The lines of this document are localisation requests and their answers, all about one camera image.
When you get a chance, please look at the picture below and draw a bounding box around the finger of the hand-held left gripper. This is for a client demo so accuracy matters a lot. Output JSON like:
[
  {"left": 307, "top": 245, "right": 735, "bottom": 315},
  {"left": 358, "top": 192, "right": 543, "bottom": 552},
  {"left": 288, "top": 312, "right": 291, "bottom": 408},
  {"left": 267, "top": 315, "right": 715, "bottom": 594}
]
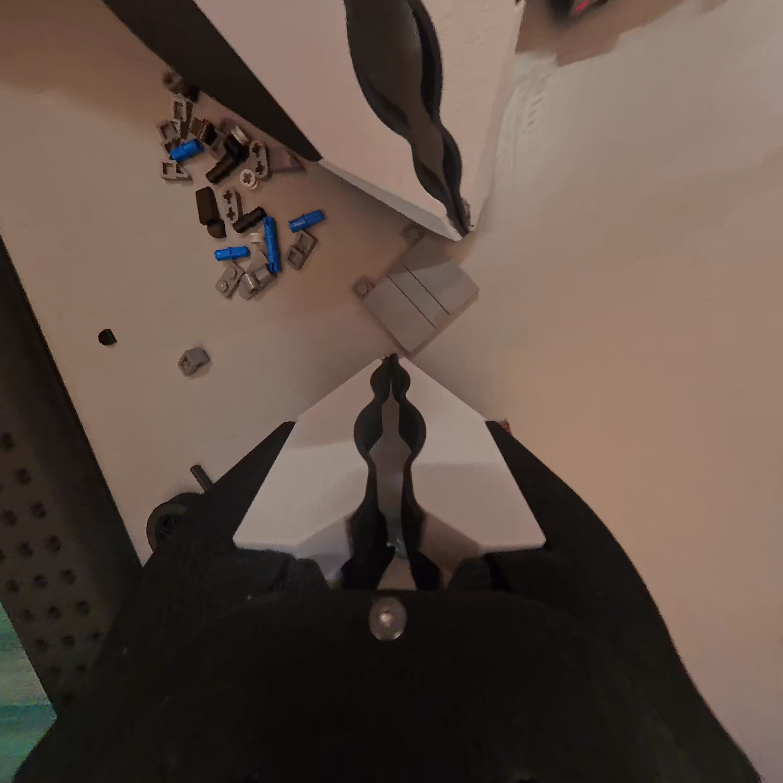
[
  {"left": 196, "top": 0, "right": 469, "bottom": 241},
  {"left": 413, "top": 0, "right": 525, "bottom": 238}
]

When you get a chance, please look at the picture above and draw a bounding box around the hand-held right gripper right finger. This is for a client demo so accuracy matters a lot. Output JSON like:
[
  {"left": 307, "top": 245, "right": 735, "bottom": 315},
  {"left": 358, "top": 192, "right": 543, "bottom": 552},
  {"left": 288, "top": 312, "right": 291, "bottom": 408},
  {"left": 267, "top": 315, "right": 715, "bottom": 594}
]
[{"left": 389, "top": 352, "right": 548, "bottom": 591}]

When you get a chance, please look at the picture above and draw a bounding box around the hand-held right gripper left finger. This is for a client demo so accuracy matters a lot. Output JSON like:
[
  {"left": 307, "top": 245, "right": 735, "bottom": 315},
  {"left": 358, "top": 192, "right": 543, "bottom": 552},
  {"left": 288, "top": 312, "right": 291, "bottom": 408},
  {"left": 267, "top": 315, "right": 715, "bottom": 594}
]
[{"left": 233, "top": 355, "right": 400, "bottom": 591}]

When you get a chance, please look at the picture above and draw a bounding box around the grey lego car model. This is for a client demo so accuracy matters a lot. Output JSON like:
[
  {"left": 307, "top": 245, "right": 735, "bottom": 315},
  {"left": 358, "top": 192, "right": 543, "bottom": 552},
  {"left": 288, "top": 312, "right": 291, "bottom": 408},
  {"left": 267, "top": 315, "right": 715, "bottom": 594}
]
[{"left": 520, "top": 0, "right": 613, "bottom": 19}]

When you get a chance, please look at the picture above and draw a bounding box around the group of small lego connectors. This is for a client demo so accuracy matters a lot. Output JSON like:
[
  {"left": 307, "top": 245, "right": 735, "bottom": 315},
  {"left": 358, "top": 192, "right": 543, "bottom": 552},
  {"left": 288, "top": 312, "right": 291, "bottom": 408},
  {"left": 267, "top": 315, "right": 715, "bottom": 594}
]
[{"left": 158, "top": 73, "right": 325, "bottom": 377}]

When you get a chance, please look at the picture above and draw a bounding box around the dark grey wide lego tile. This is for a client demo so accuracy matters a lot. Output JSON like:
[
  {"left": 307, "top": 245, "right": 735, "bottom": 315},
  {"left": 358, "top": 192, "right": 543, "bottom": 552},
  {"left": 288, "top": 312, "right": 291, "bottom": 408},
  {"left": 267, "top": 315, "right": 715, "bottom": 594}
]
[{"left": 364, "top": 235, "right": 481, "bottom": 356}]

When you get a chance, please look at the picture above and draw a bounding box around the black lego tyre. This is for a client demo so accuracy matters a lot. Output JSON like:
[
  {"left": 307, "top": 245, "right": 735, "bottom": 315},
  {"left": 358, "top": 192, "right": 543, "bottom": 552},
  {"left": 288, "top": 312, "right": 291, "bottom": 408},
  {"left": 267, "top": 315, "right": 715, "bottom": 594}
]
[{"left": 146, "top": 491, "right": 206, "bottom": 551}]

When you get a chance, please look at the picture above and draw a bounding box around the black perforated panel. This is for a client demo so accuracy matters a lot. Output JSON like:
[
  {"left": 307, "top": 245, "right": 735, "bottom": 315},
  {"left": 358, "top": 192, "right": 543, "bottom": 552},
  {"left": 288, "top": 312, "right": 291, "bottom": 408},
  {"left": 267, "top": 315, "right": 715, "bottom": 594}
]
[{"left": 0, "top": 239, "right": 144, "bottom": 704}]

